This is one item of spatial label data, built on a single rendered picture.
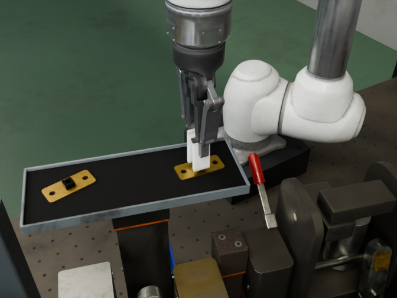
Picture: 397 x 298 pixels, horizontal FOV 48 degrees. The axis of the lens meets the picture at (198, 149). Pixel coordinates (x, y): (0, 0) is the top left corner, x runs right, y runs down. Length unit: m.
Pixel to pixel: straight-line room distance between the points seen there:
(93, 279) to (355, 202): 0.41
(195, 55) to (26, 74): 3.03
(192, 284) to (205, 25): 0.39
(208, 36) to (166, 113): 2.35
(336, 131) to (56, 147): 1.90
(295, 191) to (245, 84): 0.56
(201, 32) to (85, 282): 0.40
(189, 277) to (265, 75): 0.68
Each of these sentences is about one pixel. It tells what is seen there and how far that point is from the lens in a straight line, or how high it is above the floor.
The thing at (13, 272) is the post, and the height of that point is 1.02.
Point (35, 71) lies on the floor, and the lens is 3.62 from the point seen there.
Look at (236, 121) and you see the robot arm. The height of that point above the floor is 0.93.
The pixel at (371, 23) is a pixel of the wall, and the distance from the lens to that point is 4.14.
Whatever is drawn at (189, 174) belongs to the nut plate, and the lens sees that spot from 0.77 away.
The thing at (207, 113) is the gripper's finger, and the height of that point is 1.31.
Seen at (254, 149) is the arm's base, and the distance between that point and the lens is 1.36.
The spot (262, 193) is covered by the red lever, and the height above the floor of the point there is 1.11.
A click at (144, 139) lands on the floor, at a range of 2.74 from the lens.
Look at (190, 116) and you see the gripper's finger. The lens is 0.72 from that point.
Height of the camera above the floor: 1.68
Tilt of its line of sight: 40 degrees down
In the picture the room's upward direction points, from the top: straight up
